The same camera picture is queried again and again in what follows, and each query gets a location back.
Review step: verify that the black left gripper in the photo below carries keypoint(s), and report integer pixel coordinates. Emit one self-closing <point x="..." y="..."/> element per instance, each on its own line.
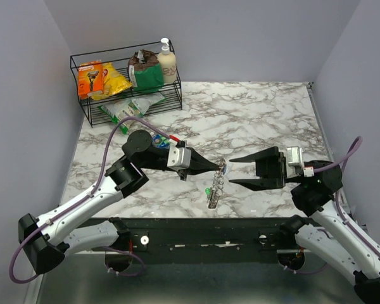
<point x="199" y="164"/>

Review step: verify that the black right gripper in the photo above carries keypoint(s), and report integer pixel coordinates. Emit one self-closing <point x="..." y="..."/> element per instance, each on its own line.
<point x="271" y="168"/>

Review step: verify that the steel key ring organiser disc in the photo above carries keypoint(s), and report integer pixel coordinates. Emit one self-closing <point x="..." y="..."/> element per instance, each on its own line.
<point x="216" y="189"/>

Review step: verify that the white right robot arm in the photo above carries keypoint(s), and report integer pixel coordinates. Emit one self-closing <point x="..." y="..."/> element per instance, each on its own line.
<point x="326" y="229"/>

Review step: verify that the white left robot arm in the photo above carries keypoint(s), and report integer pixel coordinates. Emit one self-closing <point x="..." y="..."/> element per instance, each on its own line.
<point x="47" y="239"/>

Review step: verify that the blue green sponge pack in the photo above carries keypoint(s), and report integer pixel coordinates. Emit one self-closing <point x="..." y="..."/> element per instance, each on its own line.
<point x="161" y="142"/>

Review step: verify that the green white snack bag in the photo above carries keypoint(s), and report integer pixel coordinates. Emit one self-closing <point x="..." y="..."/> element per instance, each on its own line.
<point x="131" y="107"/>

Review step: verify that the green brown coffee bag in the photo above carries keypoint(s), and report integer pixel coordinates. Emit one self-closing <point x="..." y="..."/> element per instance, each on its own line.
<point x="145" y="72"/>

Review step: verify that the cream pump lotion bottle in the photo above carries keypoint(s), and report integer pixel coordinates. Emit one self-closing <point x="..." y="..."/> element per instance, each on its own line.
<point x="167" y="61"/>

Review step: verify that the yellow chips bag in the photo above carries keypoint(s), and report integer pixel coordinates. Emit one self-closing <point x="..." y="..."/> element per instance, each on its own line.
<point x="113" y="82"/>

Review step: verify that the orange razor box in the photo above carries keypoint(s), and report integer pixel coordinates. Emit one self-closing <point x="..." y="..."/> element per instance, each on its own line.
<point x="90" y="79"/>

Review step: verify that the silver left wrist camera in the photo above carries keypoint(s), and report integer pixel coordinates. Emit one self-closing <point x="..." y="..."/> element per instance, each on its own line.
<point x="178" y="158"/>

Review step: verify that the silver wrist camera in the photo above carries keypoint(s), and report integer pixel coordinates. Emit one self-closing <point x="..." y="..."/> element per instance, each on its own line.
<point x="294" y="159"/>
<point x="178" y="158"/>

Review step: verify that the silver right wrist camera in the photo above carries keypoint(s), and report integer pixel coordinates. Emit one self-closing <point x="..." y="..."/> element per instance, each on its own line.
<point x="294" y="159"/>

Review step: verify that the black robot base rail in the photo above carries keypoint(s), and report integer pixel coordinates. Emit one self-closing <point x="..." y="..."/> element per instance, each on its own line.
<point x="208" y="240"/>

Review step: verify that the black wire shelf rack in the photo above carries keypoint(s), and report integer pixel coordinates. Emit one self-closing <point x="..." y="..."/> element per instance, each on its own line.
<point x="119" y="57"/>

